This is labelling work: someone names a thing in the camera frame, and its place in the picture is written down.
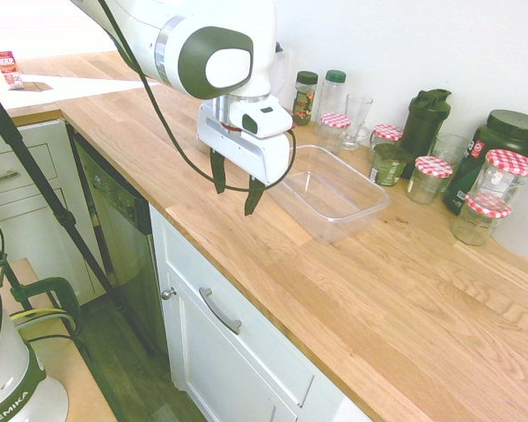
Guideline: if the clear glass tumbler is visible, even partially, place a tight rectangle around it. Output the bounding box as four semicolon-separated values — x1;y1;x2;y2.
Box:
429;133;471;194

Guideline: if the silver drawer handle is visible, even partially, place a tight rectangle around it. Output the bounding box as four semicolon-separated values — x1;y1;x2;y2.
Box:
198;287;244;336

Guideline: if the translucent white plastic jug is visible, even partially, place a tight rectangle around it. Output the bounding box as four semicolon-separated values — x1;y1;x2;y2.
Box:
490;147;528;260

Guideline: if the large jar red checkered lid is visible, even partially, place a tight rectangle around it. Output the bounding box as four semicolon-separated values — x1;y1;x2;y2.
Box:
466;149;528;213

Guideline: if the small tub with green lid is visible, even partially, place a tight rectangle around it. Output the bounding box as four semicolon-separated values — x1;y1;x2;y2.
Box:
369;142;414;188

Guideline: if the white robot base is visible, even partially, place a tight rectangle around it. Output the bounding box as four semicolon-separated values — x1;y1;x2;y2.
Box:
0;280;70;422

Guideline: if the large dark supplement tub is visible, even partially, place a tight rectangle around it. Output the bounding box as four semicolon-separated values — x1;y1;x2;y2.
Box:
443;109;528;216

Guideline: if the glass jar red checkered lid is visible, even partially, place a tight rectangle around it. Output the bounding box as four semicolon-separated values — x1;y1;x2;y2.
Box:
406;155;454;206
318;113;351;154
369;123;404;164
451;193;512;247

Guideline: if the stainless steel dishwasher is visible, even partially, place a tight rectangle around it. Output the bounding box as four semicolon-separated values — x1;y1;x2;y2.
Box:
67;125;171;355

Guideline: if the black camera tripod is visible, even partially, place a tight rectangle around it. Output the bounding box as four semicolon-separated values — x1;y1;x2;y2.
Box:
0;74;158;358

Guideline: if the clear bottle with green lid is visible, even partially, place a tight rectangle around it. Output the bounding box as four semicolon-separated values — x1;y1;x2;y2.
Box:
315;69;348;133

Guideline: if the red and white carton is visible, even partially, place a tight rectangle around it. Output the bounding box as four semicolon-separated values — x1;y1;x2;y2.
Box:
0;50;26;91

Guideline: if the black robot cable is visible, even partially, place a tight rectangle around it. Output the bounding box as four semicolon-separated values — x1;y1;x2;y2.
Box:
97;0;298;193

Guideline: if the black shaker bottle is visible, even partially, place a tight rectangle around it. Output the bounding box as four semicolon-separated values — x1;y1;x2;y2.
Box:
399;88;452;180

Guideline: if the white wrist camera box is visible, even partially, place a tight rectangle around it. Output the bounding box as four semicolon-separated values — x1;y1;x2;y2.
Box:
227;98;295;140

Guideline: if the wooden robot mounting board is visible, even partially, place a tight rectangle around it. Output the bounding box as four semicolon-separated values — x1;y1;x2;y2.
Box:
0;258;118;422

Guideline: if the clear plastic rectangular container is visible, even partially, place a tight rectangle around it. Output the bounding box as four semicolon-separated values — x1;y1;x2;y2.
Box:
268;143;392;245

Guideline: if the spice jar with dark lid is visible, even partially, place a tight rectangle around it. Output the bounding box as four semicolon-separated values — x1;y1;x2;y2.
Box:
292;70;319;127

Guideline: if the tall clear glass mug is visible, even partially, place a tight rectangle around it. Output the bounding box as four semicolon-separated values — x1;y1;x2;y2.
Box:
340;93;374;152

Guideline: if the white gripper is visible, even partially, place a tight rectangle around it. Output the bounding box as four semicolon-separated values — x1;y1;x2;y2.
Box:
196;103;292;217

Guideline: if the green clamp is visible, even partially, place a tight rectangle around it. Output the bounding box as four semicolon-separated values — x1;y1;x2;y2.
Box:
8;276;83;336

